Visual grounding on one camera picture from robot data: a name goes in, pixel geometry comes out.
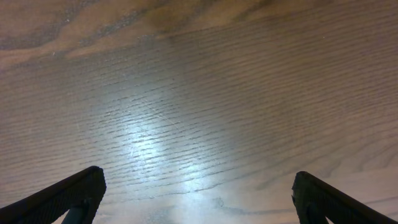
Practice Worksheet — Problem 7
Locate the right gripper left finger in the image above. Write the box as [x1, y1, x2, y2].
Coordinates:
[1, 166, 106, 224]

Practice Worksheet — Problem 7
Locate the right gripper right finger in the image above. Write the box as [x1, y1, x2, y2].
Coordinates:
[292, 171, 397, 224]

